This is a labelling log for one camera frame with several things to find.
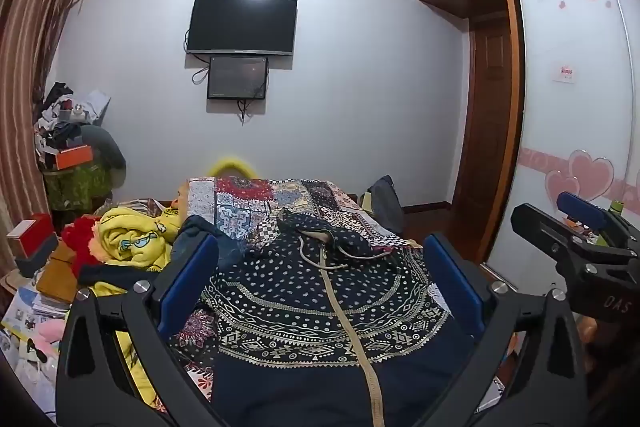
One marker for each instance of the pink plush toy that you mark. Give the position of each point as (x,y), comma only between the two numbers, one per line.
(47,337)

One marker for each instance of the brown wooden door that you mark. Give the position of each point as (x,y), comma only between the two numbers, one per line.
(487,107)

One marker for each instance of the black wall television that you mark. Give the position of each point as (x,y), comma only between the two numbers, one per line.
(240,24)

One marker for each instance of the orange box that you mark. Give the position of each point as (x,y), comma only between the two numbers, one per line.
(75,157)

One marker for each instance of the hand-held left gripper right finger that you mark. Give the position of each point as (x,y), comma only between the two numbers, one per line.
(452,277)

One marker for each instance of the white paper sticker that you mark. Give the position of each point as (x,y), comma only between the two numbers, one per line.
(565,72)

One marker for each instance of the blue denim jeans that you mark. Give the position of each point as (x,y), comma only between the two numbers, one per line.
(230,247)

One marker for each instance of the white heart-print wardrobe door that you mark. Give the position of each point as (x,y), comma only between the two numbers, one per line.
(565,132)

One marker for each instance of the pile of printed booklets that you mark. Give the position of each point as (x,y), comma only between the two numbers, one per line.
(30,317)

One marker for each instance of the brown striped curtain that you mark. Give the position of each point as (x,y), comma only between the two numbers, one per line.
(25,82)

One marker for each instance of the yellow curved foam tube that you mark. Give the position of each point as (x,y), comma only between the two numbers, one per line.
(230,164)

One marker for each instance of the green patterned cloth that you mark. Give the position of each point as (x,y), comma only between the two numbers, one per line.
(80,187)

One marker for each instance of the striped pillow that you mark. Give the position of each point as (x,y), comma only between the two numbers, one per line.
(147,205)

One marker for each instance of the orange yellow plush toy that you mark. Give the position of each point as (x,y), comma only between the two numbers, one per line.
(176,204)

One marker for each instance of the patchwork print bedsheet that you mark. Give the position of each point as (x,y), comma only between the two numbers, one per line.
(250,207)

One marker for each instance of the dark blue bag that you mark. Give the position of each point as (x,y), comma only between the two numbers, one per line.
(387,204)

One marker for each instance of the small black wall monitor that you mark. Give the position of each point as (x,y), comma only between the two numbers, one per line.
(237,77)

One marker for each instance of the yellow cartoon blanket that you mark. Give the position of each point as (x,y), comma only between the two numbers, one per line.
(130,242)

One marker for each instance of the red plush toy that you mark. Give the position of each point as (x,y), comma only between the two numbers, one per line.
(82,247)

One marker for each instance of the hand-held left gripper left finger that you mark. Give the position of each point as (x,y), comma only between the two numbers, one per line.
(192,277)

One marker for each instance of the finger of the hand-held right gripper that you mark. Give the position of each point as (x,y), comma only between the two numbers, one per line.
(580,206)
(540,227)

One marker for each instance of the red and white box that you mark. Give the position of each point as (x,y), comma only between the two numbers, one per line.
(37,232)

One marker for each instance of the navy patterned hooded garment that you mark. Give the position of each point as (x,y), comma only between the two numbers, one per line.
(310,307)

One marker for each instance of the pile of clutter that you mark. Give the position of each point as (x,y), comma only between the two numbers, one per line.
(60,117)

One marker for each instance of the green bottle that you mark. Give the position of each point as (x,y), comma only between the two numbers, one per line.
(616,207)

